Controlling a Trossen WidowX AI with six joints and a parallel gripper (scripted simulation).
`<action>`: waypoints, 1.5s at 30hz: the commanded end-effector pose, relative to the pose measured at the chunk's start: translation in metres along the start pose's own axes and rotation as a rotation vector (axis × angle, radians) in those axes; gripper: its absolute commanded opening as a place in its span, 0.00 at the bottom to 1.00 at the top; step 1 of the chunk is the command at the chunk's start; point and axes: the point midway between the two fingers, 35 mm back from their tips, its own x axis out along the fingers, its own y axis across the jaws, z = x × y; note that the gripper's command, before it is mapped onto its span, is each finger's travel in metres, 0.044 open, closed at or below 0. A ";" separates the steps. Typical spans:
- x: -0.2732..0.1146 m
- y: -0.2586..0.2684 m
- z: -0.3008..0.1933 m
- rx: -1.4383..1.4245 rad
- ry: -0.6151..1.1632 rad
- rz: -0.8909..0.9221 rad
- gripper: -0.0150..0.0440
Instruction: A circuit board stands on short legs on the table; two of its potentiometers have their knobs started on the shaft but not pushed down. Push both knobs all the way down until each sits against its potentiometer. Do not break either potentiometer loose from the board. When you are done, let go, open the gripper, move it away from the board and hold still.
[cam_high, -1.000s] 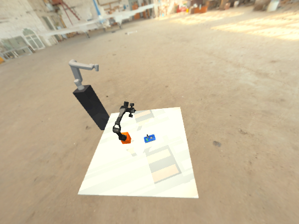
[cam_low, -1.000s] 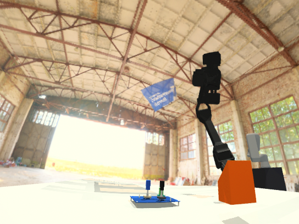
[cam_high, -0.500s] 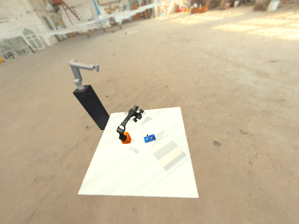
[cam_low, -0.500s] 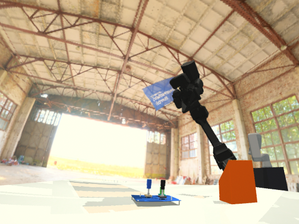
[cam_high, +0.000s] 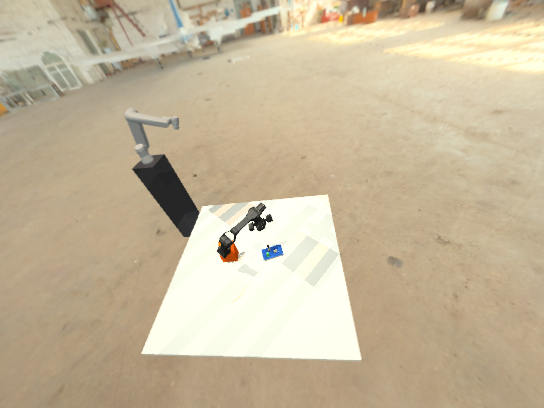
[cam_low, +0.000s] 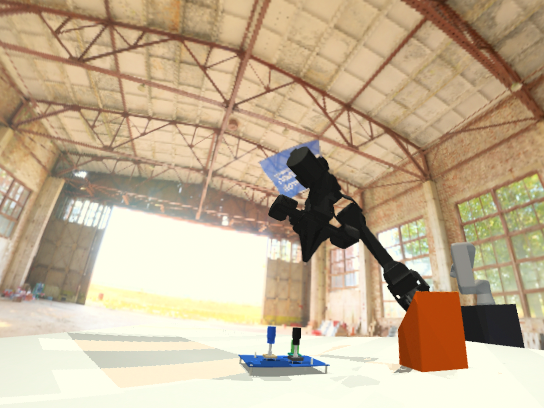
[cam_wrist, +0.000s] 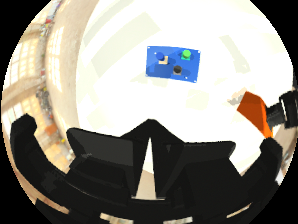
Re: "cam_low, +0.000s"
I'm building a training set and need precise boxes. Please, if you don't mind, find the blue circuit board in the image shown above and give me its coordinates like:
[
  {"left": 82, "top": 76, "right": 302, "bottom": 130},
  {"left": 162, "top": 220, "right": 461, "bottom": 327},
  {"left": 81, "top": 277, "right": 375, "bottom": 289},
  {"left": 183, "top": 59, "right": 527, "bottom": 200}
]
[{"left": 238, "top": 326, "right": 330, "bottom": 376}]

